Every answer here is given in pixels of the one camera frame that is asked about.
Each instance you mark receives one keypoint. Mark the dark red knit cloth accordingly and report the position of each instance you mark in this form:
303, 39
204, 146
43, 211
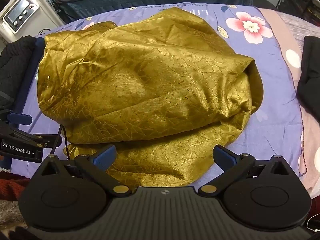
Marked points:
12, 187

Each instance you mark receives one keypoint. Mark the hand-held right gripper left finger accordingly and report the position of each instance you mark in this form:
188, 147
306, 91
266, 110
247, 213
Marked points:
105, 156

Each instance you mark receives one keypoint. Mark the black cloth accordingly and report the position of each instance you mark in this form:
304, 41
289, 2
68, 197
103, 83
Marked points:
311, 67

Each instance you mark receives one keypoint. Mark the person's left forearm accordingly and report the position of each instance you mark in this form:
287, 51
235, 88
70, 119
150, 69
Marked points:
15, 62

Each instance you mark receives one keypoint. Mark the grey furry cloth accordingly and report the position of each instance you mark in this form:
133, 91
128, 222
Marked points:
10, 212

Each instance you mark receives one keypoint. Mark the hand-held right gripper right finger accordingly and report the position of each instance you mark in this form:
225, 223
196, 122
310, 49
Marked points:
225, 156

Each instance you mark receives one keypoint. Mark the pink blanket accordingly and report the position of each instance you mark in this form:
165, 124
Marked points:
310, 130

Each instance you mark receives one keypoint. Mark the black metal rack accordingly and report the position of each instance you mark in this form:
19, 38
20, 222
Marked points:
300, 0

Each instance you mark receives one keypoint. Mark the purple floral bedsheet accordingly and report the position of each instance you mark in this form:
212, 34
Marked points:
262, 130

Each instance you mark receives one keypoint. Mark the white appliance with knobs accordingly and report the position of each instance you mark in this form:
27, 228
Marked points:
22, 12

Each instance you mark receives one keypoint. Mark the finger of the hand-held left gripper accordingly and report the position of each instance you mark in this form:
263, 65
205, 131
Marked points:
20, 117
53, 141

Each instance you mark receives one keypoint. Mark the gold jacquard garment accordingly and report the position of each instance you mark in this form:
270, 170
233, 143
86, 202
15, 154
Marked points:
150, 80

